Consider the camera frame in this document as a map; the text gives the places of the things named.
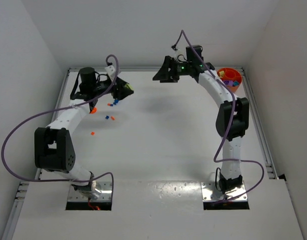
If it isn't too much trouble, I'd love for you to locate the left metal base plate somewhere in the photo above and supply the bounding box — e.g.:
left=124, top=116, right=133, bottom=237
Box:
left=67, top=181, right=113, bottom=203

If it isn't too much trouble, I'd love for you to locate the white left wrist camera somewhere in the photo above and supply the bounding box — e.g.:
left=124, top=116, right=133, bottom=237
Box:
left=104, top=64, right=120, bottom=76

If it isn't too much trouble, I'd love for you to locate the lime green lego brick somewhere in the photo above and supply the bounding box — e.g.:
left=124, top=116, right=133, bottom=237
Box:
left=218, top=71, right=225, bottom=77

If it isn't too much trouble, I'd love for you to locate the yellow-green lego brick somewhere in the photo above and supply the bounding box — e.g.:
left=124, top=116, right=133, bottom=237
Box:
left=125, top=84, right=134, bottom=91

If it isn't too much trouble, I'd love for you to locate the orange round lego piece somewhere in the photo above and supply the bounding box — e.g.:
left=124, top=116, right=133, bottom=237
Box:
left=90, top=107, right=97, bottom=114

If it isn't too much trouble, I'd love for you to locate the metal base plate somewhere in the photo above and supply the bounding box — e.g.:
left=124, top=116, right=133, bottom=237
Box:
left=67, top=181, right=113, bottom=203
left=200, top=181, right=249, bottom=202

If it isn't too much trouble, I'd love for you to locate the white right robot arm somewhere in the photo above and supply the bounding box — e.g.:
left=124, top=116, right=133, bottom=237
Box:
left=152, top=45, right=249, bottom=193

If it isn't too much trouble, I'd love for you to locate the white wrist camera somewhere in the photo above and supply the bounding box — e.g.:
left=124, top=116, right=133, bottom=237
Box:
left=104, top=64, right=120, bottom=76
left=173, top=49, right=186, bottom=63

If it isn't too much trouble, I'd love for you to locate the teal lego brick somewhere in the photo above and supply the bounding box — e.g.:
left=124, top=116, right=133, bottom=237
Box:
left=232, top=81, right=240, bottom=87

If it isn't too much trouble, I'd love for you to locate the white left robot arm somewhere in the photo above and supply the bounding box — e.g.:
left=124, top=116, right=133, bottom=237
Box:
left=34, top=65, right=134, bottom=192

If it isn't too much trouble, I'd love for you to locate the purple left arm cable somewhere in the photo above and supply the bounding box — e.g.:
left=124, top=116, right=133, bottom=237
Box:
left=0, top=54, right=119, bottom=187

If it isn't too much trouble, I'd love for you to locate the orange divided round container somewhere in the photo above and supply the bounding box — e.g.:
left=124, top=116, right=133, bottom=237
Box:
left=217, top=67, right=243, bottom=93

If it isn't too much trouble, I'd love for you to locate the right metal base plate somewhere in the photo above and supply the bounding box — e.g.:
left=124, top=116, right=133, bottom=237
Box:
left=200, top=181, right=249, bottom=202

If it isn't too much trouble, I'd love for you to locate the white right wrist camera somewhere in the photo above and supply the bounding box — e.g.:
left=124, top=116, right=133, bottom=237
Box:
left=173, top=49, right=186, bottom=63

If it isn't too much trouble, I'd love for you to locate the purple lego brick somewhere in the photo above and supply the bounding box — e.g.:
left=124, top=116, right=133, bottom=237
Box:
left=223, top=80, right=234, bottom=87

